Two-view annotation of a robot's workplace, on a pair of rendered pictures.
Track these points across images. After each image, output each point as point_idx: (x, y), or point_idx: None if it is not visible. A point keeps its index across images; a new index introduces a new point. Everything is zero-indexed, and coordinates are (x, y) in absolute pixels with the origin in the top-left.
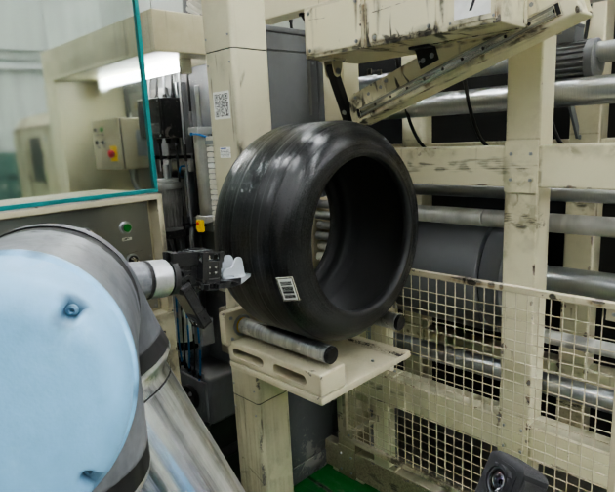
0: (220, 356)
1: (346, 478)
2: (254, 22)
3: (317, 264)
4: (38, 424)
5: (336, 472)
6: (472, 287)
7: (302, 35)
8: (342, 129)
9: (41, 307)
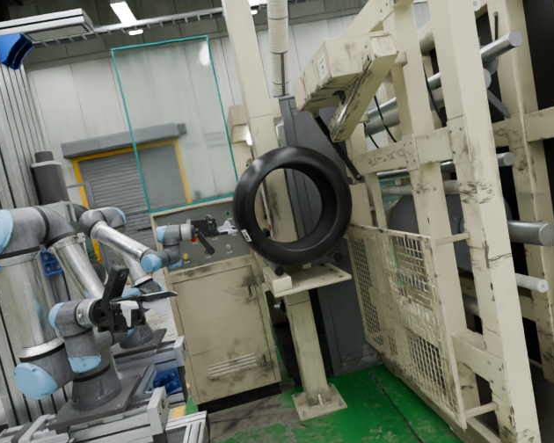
0: None
1: (389, 373)
2: (261, 102)
3: None
4: None
5: (385, 368)
6: None
7: None
8: (275, 152)
9: None
